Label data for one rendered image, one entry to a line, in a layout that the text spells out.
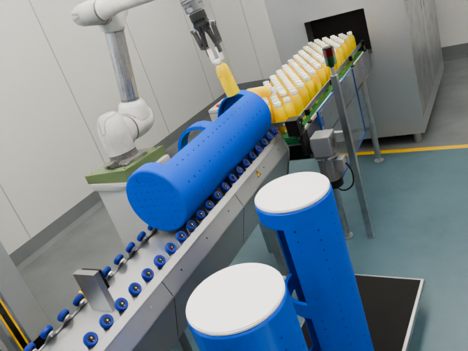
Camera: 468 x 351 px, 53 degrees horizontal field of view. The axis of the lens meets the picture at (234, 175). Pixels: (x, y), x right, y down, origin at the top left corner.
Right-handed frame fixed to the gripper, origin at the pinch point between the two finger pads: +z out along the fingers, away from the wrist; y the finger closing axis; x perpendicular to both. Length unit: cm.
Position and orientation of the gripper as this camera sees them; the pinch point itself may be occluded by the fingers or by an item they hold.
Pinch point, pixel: (215, 54)
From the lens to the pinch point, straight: 222.2
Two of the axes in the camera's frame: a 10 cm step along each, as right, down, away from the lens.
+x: 4.3, -4.9, 7.6
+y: 8.0, -1.8, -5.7
